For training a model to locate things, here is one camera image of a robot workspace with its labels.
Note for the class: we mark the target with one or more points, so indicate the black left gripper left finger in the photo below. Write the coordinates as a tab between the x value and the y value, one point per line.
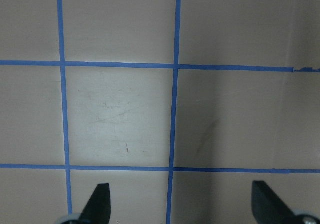
97	209

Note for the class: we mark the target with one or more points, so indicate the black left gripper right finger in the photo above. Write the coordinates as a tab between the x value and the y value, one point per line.
267	206

